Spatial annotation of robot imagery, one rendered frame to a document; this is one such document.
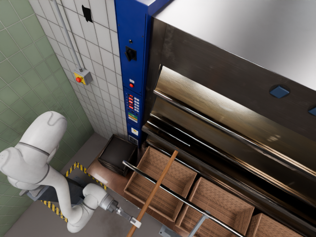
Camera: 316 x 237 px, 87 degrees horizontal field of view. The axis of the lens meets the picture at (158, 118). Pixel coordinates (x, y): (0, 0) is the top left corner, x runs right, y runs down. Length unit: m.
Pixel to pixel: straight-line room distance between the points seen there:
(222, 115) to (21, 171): 0.93
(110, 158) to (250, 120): 1.24
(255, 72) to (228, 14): 0.31
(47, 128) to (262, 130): 1.01
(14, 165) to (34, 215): 1.93
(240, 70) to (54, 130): 0.84
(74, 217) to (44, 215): 1.46
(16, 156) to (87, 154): 1.88
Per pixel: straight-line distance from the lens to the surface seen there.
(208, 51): 0.73
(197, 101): 0.92
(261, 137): 1.00
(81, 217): 1.27
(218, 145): 1.17
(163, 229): 2.51
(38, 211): 2.74
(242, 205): 1.99
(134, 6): 0.77
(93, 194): 1.28
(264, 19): 1.00
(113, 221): 2.50
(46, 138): 0.88
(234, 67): 0.74
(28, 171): 0.89
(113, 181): 1.94
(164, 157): 1.76
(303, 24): 1.11
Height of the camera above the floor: 2.48
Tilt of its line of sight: 60 degrees down
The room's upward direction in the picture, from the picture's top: 14 degrees clockwise
